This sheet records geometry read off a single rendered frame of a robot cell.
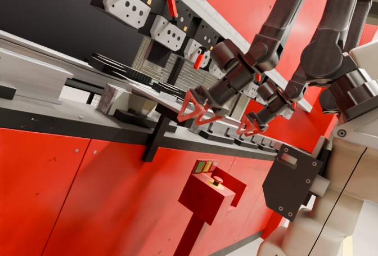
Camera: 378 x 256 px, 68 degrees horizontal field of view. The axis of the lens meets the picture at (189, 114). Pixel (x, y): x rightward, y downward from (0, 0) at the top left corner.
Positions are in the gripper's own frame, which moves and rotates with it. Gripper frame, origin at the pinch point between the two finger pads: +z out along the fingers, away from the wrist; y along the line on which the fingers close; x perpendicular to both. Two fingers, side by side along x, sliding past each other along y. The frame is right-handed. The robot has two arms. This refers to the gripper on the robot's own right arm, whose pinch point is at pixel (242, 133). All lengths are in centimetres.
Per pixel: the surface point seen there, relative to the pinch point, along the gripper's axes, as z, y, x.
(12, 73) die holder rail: 22, 71, -28
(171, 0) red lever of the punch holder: -15, 38, -38
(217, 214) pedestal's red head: 22.0, 11.7, 20.5
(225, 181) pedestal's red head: 19.7, -7.2, 10.0
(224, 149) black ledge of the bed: 18.9, -27.7, -6.6
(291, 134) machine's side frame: 2, -189, -19
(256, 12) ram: -37, -19, -48
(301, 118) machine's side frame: -16, -189, -25
